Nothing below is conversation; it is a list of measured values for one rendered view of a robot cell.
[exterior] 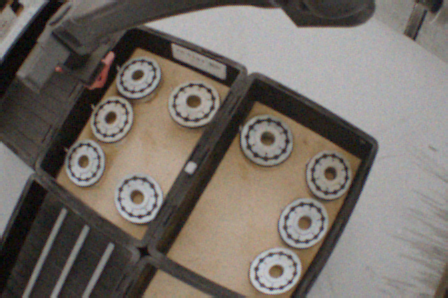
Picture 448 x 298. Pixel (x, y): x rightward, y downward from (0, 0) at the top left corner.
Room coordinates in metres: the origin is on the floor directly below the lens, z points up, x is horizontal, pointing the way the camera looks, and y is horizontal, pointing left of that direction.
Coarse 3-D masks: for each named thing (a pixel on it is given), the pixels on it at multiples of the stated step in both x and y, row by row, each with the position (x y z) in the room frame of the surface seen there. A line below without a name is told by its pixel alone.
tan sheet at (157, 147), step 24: (168, 72) 0.48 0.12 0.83; (192, 72) 0.47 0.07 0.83; (120, 96) 0.42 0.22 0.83; (168, 96) 0.42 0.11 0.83; (144, 120) 0.36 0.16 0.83; (168, 120) 0.36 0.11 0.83; (144, 144) 0.31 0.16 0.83; (168, 144) 0.31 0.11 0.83; (192, 144) 0.31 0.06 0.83; (120, 168) 0.26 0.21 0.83; (144, 168) 0.26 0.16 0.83; (168, 168) 0.26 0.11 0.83; (72, 192) 0.20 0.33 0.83; (96, 192) 0.21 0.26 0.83; (120, 216) 0.16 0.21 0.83
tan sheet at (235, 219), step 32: (224, 160) 0.28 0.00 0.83; (288, 160) 0.28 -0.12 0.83; (352, 160) 0.28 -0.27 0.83; (224, 192) 0.22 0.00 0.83; (256, 192) 0.22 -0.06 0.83; (288, 192) 0.21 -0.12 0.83; (192, 224) 0.15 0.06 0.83; (224, 224) 0.15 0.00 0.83; (256, 224) 0.15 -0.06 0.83; (192, 256) 0.09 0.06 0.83; (224, 256) 0.09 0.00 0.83; (256, 256) 0.09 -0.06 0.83
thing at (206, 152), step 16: (272, 80) 0.40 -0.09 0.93; (240, 96) 0.37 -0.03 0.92; (304, 96) 0.37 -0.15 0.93; (320, 112) 0.34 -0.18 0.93; (224, 128) 0.31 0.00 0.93; (352, 128) 0.32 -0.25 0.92; (208, 144) 0.28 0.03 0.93; (368, 160) 0.25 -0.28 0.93; (192, 176) 0.22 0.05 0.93; (176, 208) 0.16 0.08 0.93; (352, 208) 0.15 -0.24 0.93; (160, 224) 0.13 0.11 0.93; (336, 240) 0.09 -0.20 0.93; (160, 256) 0.07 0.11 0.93; (192, 272) 0.05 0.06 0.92; (320, 272) 0.03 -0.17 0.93; (224, 288) 0.01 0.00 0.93; (304, 288) 0.00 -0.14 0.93
